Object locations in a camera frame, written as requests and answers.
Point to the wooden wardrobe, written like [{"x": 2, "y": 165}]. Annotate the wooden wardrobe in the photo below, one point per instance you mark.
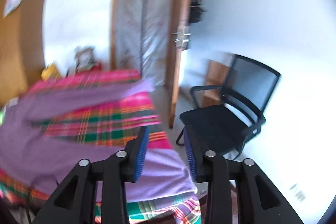
[{"x": 22, "y": 57}]

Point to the black mesh office chair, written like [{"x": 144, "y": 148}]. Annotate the black mesh office chair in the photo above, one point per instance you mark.
[{"x": 239, "y": 116}]

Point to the red basket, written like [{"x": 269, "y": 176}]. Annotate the red basket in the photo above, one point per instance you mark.
[{"x": 93, "y": 66}]

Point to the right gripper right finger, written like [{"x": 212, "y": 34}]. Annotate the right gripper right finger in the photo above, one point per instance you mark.
[{"x": 259, "y": 200}]

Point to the wooden door with handle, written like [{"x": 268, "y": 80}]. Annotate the wooden door with handle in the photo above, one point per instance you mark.
[{"x": 181, "y": 42}]

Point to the wooden board against wall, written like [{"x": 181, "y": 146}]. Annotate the wooden board against wall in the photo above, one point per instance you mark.
[{"x": 216, "y": 75}]

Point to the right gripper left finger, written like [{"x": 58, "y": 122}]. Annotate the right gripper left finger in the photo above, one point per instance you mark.
[{"x": 74, "y": 199}]

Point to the plastic covered door screen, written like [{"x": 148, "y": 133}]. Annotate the plastic covered door screen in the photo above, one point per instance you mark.
[{"x": 144, "y": 37}]

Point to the pink plaid tablecloth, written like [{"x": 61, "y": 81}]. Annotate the pink plaid tablecloth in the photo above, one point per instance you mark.
[{"x": 109, "y": 124}]

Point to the yellow box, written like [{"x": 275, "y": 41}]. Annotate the yellow box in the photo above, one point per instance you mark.
[{"x": 51, "y": 72}]

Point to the purple fleece garment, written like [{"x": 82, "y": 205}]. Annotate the purple fleece garment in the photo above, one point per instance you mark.
[{"x": 27, "y": 154}]

